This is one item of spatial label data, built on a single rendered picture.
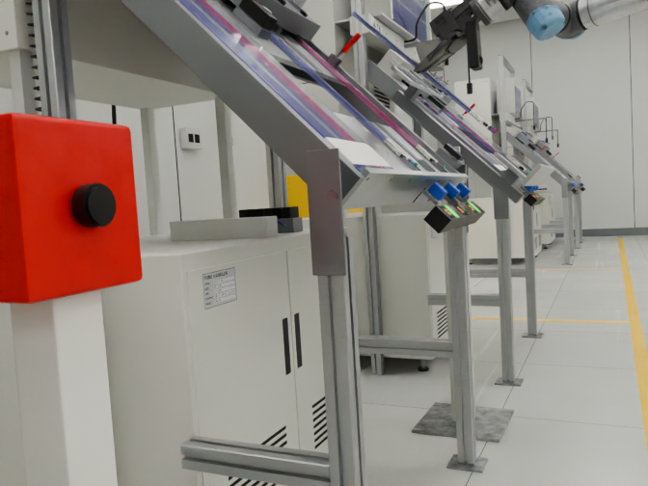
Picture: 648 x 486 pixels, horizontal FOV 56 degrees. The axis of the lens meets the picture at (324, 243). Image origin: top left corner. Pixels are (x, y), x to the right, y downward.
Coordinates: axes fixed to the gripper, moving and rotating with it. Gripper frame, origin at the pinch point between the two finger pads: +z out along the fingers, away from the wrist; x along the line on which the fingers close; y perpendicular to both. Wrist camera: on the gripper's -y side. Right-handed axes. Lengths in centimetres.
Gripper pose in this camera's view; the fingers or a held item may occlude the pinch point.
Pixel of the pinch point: (420, 70)
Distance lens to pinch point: 165.1
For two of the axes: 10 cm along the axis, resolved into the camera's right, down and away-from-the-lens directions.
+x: -4.7, 1.0, -8.8
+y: -5.0, -8.5, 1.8
